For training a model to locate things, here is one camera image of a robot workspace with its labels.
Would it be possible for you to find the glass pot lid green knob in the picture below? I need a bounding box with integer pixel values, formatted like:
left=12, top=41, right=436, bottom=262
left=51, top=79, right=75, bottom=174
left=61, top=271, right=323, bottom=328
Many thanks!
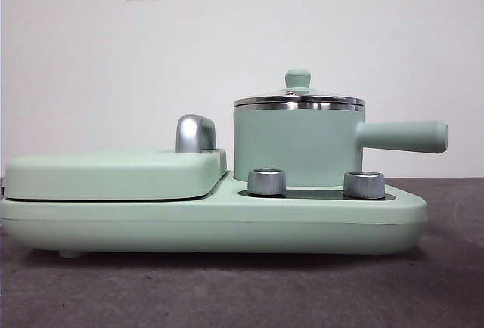
left=232, top=69, right=366, bottom=112

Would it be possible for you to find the silver control knob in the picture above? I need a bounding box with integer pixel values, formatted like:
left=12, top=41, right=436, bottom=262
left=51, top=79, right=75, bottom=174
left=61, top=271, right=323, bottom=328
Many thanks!
left=343, top=170, right=386, bottom=199
left=247, top=168, right=287, bottom=197

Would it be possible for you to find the black control panel strip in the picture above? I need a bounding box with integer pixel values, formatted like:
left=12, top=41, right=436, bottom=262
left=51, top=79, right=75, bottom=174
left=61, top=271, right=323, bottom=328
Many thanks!
left=236, top=187, right=387, bottom=200

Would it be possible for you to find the mint green breakfast machine base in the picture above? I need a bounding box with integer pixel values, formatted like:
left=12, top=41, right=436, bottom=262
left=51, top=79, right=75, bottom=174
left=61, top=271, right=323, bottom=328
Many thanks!
left=0, top=181, right=429, bottom=259

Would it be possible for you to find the mint green griddle cover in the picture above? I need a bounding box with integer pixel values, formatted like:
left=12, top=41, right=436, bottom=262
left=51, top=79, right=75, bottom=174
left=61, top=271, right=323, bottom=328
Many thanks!
left=2, top=147, right=228, bottom=202

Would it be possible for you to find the mint green pot with handle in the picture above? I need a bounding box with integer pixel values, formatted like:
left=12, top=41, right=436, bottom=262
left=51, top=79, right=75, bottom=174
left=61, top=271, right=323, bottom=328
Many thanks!
left=232, top=101, right=450, bottom=189

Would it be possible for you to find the silver griddle cover handle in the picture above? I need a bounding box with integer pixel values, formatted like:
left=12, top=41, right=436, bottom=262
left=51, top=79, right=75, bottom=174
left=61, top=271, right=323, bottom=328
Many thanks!
left=175, top=113, right=218, bottom=154

